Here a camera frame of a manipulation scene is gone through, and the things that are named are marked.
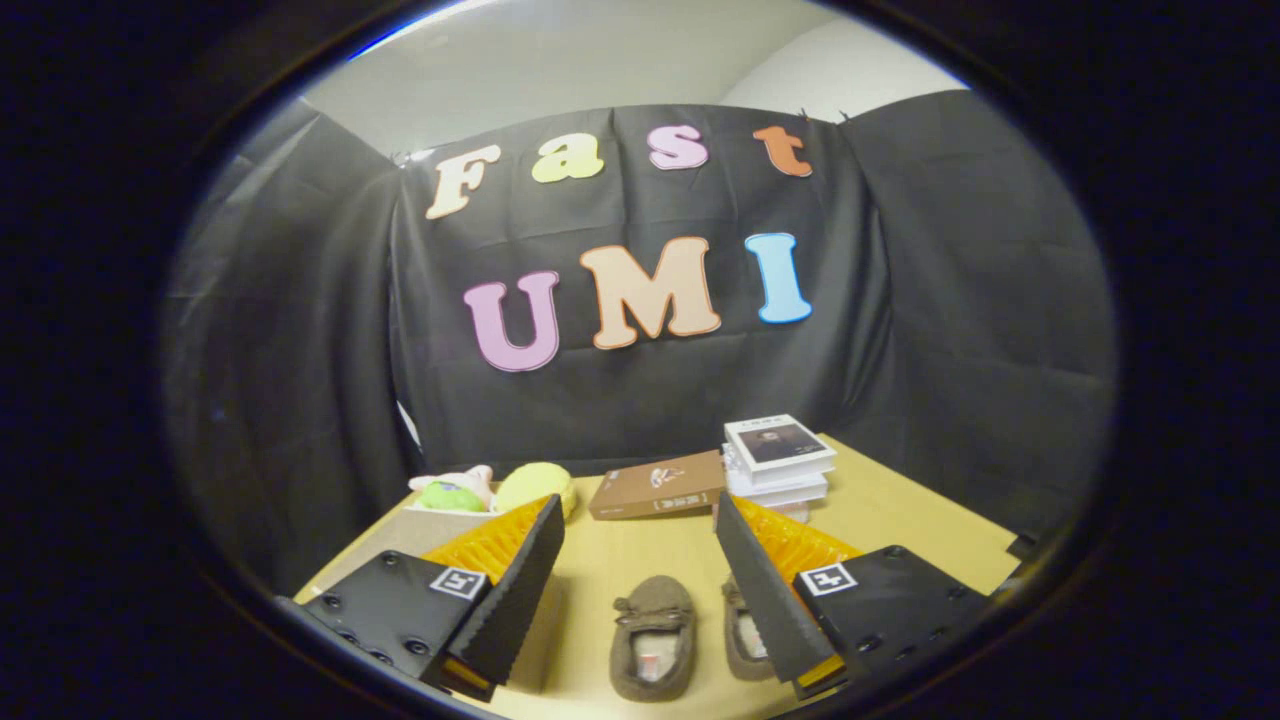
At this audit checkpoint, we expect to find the pink star plush toy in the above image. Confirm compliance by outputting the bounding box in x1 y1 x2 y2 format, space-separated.
408 465 496 513

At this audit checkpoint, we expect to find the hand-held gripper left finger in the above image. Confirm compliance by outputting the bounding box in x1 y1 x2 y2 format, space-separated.
300 493 566 703

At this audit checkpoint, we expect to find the brown flat book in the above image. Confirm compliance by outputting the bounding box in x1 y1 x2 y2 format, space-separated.
588 450 728 521

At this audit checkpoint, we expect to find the black backdrop cloth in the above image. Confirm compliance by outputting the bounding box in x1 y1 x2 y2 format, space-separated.
165 90 1119 596

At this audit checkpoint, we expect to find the brown fuzzy slipper shoe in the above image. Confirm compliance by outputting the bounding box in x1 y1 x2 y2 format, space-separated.
609 575 697 703
722 578 781 683

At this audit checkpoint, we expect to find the white book portrait cover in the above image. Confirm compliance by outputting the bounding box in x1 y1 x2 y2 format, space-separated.
724 415 837 487

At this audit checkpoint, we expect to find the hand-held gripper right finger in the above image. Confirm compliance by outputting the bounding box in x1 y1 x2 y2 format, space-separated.
714 492 996 701

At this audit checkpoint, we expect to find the beige fabric storage box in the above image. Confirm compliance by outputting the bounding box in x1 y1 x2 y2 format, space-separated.
325 505 566 696

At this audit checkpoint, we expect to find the yellow round plush toy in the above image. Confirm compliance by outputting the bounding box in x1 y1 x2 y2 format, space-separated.
493 462 578 521

